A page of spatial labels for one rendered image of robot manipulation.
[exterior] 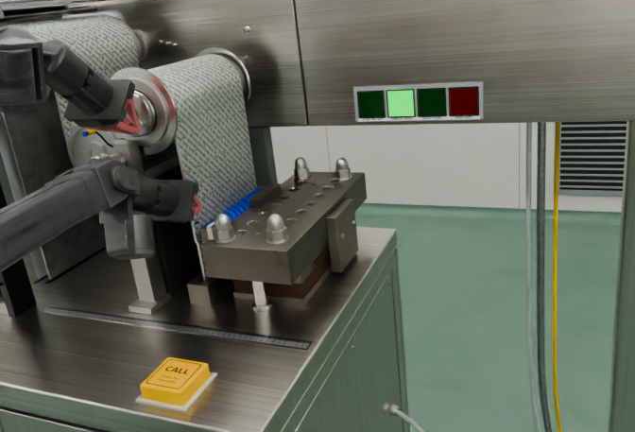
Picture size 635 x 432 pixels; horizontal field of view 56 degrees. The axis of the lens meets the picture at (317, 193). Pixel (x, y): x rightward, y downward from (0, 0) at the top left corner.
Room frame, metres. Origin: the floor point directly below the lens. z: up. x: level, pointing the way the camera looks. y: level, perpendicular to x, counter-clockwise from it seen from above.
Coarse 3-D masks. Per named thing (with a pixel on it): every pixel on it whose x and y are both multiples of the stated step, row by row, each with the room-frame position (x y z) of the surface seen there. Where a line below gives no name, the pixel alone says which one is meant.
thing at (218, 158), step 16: (240, 112) 1.17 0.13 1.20; (208, 128) 1.06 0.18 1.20; (224, 128) 1.10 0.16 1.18; (240, 128) 1.16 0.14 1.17; (176, 144) 0.97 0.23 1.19; (192, 144) 1.01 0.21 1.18; (208, 144) 1.05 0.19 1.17; (224, 144) 1.10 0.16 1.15; (240, 144) 1.15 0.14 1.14; (192, 160) 1.00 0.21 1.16; (208, 160) 1.04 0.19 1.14; (224, 160) 1.09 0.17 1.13; (240, 160) 1.14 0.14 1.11; (192, 176) 0.99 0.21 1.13; (208, 176) 1.03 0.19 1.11; (224, 176) 1.08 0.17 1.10; (240, 176) 1.13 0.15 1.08; (208, 192) 1.03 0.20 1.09; (224, 192) 1.07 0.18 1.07; (240, 192) 1.12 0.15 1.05; (192, 208) 0.97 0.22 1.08; (208, 208) 1.02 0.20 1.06; (224, 208) 1.06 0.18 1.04; (192, 224) 0.97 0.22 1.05
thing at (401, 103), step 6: (390, 96) 1.15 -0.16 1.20; (396, 96) 1.14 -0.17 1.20; (402, 96) 1.14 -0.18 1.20; (408, 96) 1.13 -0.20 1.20; (390, 102) 1.15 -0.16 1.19; (396, 102) 1.14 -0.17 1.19; (402, 102) 1.14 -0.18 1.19; (408, 102) 1.13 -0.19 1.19; (390, 108) 1.15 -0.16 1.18; (396, 108) 1.14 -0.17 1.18; (402, 108) 1.14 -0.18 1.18; (408, 108) 1.13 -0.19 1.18; (390, 114) 1.15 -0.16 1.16; (396, 114) 1.14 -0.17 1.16; (402, 114) 1.14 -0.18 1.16; (408, 114) 1.13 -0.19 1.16
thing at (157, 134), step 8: (232, 64) 1.20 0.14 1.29; (136, 80) 0.98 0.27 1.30; (144, 80) 0.98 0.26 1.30; (136, 88) 0.98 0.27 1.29; (144, 88) 0.98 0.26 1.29; (152, 88) 0.97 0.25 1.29; (152, 96) 0.97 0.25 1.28; (160, 96) 0.97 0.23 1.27; (160, 104) 0.97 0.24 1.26; (160, 112) 0.97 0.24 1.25; (160, 120) 0.97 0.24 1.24; (160, 128) 0.97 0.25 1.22; (128, 136) 1.00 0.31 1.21; (144, 136) 0.99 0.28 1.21; (152, 136) 0.98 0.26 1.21; (160, 136) 0.97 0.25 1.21; (144, 144) 0.99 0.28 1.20; (152, 144) 0.98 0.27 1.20
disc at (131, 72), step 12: (120, 72) 1.00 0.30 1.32; (132, 72) 0.99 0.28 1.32; (144, 72) 0.98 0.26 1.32; (156, 84) 0.97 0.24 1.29; (168, 96) 0.97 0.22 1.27; (168, 108) 0.97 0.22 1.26; (168, 120) 0.97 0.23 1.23; (168, 132) 0.97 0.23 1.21; (156, 144) 0.98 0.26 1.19; (168, 144) 0.97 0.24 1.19
